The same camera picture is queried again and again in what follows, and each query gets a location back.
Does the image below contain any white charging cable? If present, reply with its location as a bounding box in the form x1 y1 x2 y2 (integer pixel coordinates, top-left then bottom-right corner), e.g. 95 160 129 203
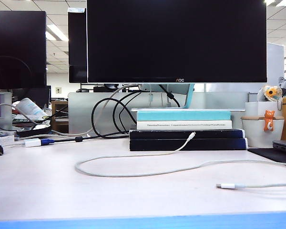
75 131 286 190

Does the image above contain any thin black book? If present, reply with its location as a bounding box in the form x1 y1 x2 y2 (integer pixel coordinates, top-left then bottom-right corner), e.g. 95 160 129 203
129 128 245 139

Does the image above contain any teal book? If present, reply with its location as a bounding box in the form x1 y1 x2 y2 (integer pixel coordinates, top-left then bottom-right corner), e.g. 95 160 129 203
136 110 231 121

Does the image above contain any white book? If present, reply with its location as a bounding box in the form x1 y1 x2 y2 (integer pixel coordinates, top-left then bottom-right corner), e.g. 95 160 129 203
136 120 233 131

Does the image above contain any frosted desk partition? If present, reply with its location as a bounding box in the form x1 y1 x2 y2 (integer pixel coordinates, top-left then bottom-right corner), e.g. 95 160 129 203
68 92 250 134

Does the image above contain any black AOC monitor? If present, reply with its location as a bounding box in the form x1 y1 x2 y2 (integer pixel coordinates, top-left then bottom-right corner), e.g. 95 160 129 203
86 0 268 83

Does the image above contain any thick black book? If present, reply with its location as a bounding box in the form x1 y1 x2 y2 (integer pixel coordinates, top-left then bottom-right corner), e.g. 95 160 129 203
129 137 248 151

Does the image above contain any wooden cabinet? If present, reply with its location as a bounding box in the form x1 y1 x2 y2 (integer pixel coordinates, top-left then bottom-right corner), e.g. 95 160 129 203
51 100 69 133

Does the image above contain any narrow black monitor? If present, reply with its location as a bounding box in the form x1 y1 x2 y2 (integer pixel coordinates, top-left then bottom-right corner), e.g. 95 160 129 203
68 8 88 83

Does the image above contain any small black monitor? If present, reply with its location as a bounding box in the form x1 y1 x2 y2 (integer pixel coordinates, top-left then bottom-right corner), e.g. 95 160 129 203
11 86 51 109

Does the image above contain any white square container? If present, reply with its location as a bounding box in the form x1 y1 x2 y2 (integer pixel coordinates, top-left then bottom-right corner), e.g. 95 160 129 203
245 101 284 117

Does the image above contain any black flat pouch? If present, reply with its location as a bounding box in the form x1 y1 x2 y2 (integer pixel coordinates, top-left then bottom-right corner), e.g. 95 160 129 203
16 124 52 137

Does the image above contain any white pot wooden rim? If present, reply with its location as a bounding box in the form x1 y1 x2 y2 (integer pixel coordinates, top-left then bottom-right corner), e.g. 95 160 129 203
240 115 285 148

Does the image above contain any white bottle blue print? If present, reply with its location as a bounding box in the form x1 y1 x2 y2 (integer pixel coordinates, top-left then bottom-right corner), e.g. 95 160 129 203
14 97 48 117

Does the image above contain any white adapter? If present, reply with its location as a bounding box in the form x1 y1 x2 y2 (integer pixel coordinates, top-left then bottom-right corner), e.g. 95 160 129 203
24 138 41 147

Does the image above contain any orange cat figurine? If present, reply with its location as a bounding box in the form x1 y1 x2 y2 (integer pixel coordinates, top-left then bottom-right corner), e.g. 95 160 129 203
263 109 276 132

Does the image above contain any sunflower plush toy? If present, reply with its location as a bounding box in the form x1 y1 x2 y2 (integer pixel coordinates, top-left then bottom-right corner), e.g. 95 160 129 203
257 84 283 112

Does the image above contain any black mouse pad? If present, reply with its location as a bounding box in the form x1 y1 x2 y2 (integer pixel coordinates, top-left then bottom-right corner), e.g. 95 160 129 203
247 147 286 169

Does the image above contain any white card box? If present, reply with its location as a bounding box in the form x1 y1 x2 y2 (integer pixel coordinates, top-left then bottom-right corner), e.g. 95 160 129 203
0 135 15 150

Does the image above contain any purple box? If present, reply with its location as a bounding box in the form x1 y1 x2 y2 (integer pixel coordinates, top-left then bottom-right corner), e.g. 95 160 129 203
0 92 12 131

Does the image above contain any white partition panel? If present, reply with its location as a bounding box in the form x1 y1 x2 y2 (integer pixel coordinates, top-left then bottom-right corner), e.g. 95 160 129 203
266 42 285 93

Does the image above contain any large black monitor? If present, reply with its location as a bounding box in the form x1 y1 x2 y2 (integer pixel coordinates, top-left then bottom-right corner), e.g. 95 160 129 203
0 10 47 89

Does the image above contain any grey laptop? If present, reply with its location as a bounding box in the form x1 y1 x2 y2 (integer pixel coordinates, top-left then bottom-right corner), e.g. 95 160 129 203
272 139 286 156

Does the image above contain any white hanging cable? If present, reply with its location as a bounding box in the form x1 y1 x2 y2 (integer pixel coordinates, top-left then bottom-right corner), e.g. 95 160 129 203
147 83 154 108

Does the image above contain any black looped cable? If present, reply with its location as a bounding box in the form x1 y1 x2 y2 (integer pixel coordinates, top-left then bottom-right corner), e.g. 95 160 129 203
112 92 143 133
91 92 143 138

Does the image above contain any black cable with ferrite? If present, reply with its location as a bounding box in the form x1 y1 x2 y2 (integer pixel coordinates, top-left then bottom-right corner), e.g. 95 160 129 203
158 83 181 108

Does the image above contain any grey monitor cable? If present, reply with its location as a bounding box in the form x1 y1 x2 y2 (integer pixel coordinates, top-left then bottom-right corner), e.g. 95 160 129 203
50 83 139 137

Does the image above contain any blue plug black cable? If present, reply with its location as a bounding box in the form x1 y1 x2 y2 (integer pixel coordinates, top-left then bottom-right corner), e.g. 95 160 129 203
40 134 131 146

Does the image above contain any grey looped cable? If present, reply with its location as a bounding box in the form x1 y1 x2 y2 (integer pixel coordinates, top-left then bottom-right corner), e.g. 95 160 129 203
0 103 45 127

